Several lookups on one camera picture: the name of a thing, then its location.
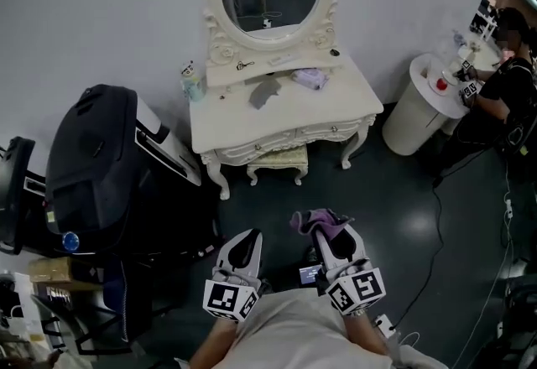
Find blue-capped water bottle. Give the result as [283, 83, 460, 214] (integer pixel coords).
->
[61, 231, 81, 252]

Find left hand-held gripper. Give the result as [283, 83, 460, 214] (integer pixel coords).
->
[203, 228, 272, 323]

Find grey cloth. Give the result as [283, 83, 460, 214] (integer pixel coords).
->
[248, 79, 284, 111]

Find person's white shirt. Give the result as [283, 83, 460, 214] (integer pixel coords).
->
[225, 288, 421, 369]

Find white cable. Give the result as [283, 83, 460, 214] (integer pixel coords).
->
[397, 330, 421, 348]

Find black massage chair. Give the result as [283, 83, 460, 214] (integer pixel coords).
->
[0, 135, 46, 256]
[43, 83, 220, 260]

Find white flat box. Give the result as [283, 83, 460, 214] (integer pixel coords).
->
[268, 52, 304, 67]

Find lilac tissue packet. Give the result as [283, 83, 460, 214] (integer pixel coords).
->
[290, 66, 330, 92]

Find brown cardboard box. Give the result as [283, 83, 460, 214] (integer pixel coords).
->
[26, 255, 107, 289]

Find purple cloth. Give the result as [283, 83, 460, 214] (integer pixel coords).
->
[289, 208, 356, 240]

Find white carved vanity table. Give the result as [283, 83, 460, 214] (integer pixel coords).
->
[188, 49, 385, 201]

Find dark jacket white piping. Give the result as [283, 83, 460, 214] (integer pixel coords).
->
[102, 261, 136, 344]

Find white upholstered stool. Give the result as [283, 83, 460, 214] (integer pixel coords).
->
[245, 146, 310, 188]

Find person's left forearm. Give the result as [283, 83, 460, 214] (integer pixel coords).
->
[187, 315, 241, 369]

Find white round side table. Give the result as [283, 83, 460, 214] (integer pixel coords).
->
[381, 51, 476, 157]

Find small black screen device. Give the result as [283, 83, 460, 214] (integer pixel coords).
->
[298, 263, 325, 287]

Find black floor cable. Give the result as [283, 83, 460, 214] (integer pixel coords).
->
[391, 173, 446, 331]

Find person's right forearm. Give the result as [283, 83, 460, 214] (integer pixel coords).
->
[345, 314, 390, 356]

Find cartoon figure bottle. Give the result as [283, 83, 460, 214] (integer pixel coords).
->
[180, 60, 206, 102]

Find grey office chair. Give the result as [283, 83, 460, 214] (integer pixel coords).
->
[30, 290, 123, 356]

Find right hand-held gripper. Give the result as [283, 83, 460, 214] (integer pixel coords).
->
[312, 224, 386, 315]

